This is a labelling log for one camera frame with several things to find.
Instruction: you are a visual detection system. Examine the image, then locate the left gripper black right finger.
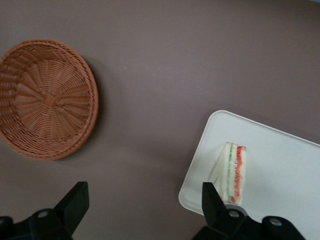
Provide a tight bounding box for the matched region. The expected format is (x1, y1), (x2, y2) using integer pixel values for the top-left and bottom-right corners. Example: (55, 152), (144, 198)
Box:
(191, 182), (251, 240)

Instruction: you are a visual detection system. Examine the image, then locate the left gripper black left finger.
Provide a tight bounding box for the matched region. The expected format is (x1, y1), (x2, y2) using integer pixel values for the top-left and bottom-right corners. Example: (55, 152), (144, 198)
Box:
(28, 181), (90, 240)

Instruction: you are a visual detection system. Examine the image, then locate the triangular sandwich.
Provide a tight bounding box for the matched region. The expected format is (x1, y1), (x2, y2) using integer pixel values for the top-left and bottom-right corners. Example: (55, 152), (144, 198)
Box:
(208, 141), (249, 205)

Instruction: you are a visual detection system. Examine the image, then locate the cream rectangular tray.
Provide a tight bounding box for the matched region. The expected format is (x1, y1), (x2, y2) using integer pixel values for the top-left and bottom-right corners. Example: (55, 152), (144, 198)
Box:
(178, 109), (320, 240)

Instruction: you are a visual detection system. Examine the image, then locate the round brown wicker basket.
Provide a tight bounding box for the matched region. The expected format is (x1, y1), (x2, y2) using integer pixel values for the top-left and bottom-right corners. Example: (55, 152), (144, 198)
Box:
(0, 38), (99, 161)

